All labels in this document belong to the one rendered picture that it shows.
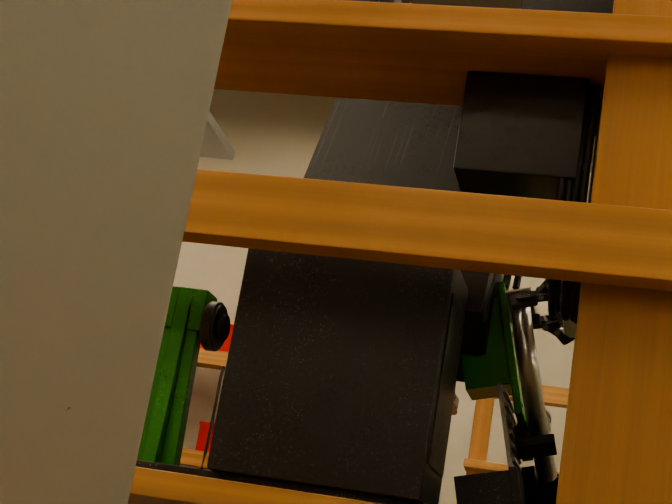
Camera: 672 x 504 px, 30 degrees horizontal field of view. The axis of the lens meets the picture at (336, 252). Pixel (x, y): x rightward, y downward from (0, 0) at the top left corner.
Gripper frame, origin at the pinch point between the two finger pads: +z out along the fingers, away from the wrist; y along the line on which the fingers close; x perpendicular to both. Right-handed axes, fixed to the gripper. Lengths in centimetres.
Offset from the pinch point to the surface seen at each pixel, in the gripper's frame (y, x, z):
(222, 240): 29, 22, 37
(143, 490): 5, 41, 51
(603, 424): 5.7, 41.0, -7.7
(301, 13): 52, 2, 23
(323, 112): -164, -604, 122
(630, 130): 32.4, 15.3, -17.4
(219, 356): -242, -438, 186
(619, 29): 44.2, 9.5, -18.1
